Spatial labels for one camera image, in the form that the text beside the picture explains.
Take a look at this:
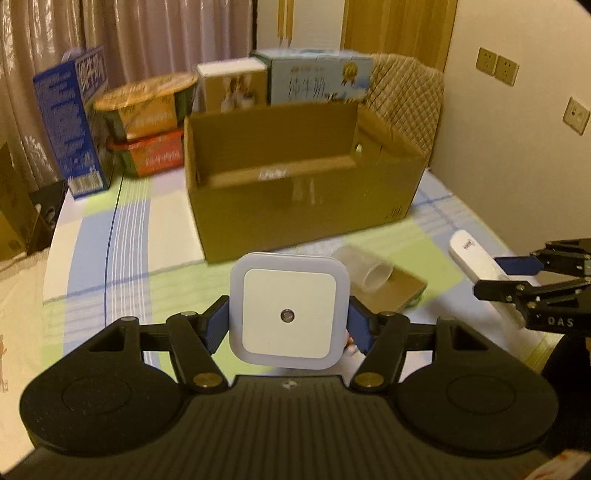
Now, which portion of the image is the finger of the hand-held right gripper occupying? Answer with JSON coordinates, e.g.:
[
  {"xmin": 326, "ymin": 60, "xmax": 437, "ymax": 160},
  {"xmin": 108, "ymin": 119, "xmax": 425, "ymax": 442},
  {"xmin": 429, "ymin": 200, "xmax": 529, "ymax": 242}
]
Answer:
[
  {"xmin": 473, "ymin": 277, "xmax": 591, "ymax": 315},
  {"xmin": 493, "ymin": 237, "xmax": 591, "ymax": 278}
]

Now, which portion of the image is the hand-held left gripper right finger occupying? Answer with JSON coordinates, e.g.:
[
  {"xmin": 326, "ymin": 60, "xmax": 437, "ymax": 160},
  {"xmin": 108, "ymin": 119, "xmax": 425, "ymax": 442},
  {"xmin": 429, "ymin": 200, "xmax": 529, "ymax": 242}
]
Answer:
[{"xmin": 346, "ymin": 295, "xmax": 490, "ymax": 394}]

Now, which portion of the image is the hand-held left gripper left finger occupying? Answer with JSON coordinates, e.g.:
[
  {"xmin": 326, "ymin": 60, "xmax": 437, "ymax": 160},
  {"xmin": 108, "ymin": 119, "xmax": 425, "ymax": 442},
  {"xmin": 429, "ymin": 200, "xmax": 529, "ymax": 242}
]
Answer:
[{"xmin": 85, "ymin": 295, "xmax": 232, "ymax": 394}]

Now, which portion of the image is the white plastic dongle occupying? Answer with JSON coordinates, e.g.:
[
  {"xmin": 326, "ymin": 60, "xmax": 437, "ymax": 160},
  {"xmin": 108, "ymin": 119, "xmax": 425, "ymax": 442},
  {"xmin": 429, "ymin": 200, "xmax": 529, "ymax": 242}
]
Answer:
[{"xmin": 449, "ymin": 230, "xmax": 532, "ymax": 330}]

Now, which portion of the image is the clear plastic cup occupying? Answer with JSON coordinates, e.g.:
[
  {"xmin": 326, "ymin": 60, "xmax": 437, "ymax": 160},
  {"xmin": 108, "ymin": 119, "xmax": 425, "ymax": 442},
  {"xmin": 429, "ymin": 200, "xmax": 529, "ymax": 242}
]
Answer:
[{"xmin": 331, "ymin": 244, "xmax": 394, "ymax": 294}]

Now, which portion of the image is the white square night light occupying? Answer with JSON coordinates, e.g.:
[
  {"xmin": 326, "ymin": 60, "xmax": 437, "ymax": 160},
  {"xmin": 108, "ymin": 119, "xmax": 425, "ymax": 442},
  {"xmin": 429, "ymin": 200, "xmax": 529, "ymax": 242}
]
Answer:
[{"xmin": 228, "ymin": 251, "xmax": 350, "ymax": 370}]

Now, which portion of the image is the brown cardboard box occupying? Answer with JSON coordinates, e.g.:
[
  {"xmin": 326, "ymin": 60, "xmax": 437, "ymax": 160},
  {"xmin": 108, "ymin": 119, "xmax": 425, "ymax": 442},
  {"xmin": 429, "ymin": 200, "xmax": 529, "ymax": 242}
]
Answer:
[{"xmin": 184, "ymin": 100, "xmax": 426, "ymax": 265}]

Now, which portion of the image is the flat brown packet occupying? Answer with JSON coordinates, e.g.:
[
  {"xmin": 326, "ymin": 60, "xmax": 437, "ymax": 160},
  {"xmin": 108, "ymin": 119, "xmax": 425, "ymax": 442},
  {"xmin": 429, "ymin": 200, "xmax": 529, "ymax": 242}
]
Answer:
[{"xmin": 348, "ymin": 265, "xmax": 428, "ymax": 319}]

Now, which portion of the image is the checked tablecloth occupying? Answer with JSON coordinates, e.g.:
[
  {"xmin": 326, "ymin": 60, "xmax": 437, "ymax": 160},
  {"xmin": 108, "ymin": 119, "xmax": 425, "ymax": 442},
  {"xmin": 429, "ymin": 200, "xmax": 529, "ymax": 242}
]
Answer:
[{"xmin": 41, "ymin": 168, "xmax": 568, "ymax": 384}]

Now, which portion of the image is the instant noodle bowl red rim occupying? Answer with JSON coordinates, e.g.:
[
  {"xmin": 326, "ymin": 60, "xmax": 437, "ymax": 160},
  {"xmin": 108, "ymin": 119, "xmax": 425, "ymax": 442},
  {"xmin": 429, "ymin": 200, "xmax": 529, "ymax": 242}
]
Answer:
[{"xmin": 106, "ymin": 128, "xmax": 186, "ymax": 178}]

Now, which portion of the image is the cream printed cloth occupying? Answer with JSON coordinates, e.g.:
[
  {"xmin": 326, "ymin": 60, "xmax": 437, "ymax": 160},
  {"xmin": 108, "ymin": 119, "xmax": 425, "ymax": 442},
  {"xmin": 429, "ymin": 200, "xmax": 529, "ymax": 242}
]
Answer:
[{"xmin": 0, "ymin": 258, "xmax": 52, "ymax": 462}]

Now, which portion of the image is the quilted beige chair cover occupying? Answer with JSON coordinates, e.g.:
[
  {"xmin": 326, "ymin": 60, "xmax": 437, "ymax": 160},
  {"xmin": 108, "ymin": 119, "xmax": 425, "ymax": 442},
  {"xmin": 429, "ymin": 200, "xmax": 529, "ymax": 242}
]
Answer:
[{"xmin": 358, "ymin": 53, "xmax": 445, "ymax": 169}]

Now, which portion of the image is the instant noodle bowl green side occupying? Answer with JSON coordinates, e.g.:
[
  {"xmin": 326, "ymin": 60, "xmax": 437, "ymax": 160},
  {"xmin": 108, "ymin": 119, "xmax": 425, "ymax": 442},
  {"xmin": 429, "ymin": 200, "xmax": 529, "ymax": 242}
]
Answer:
[{"xmin": 93, "ymin": 71, "xmax": 199, "ymax": 138}]

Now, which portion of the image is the brown cardboard carton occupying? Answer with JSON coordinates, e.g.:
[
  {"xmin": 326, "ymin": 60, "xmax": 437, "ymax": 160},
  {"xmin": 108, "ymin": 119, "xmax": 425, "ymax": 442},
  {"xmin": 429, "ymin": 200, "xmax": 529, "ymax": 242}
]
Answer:
[{"xmin": 0, "ymin": 141, "xmax": 52, "ymax": 261}]

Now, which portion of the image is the white box with dog picture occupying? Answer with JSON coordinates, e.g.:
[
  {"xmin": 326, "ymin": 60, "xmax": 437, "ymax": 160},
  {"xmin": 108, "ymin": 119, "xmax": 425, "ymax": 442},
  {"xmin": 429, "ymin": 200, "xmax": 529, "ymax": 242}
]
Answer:
[{"xmin": 194, "ymin": 59, "xmax": 269, "ymax": 114}]

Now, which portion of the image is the dark blue milk carton box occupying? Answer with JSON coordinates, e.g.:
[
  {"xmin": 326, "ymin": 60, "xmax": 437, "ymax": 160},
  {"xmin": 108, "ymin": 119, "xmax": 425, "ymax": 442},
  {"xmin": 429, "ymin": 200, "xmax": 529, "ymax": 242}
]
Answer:
[{"xmin": 32, "ymin": 45, "xmax": 114, "ymax": 200}]

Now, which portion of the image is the light blue milk box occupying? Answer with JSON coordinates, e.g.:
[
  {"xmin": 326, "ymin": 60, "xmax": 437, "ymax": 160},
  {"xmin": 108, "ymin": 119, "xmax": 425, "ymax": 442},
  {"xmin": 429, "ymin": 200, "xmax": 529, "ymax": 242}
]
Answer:
[{"xmin": 252, "ymin": 47, "xmax": 374, "ymax": 108}]

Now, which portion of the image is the yellow curtain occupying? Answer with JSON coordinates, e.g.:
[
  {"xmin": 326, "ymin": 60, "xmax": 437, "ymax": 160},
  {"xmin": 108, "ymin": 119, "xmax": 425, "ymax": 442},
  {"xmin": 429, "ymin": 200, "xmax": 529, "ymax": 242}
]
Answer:
[{"xmin": 342, "ymin": 0, "xmax": 458, "ymax": 72}]

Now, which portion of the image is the beige patterned curtain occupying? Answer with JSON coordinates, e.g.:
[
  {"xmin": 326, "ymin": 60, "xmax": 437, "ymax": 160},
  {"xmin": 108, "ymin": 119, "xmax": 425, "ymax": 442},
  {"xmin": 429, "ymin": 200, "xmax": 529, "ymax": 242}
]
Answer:
[{"xmin": 0, "ymin": 0, "xmax": 254, "ymax": 191}]

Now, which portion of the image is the beige wall socket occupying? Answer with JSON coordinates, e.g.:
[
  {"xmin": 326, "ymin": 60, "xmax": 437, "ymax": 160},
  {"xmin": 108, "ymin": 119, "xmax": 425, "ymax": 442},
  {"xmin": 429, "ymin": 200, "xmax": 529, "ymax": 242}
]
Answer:
[
  {"xmin": 562, "ymin": 96, "xmax": 591, "ymax": 136},
  {"xmin": 476, "ymin": 47, "xmax": 498, "ymax": 75},
  {"xmin": 495, "ymin": 54, "xmax": 520, "ymax": 86}
]

